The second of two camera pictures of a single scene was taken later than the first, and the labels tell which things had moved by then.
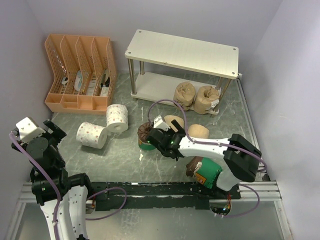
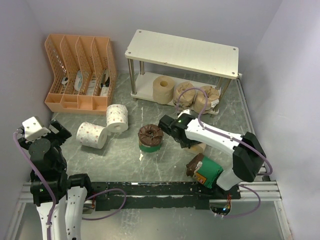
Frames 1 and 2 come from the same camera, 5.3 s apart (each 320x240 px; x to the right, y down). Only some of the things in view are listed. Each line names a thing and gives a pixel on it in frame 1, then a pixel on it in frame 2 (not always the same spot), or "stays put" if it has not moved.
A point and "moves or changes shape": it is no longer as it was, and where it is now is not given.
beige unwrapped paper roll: x=169 y=118 moves or changes shape
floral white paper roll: x=117 y=118 stays put
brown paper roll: x=207 y=98 stays put
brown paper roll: x=184 y=94 stays put
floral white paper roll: x=92 y=135 stays put
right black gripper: x=181 y=130 -> x=188 y=143
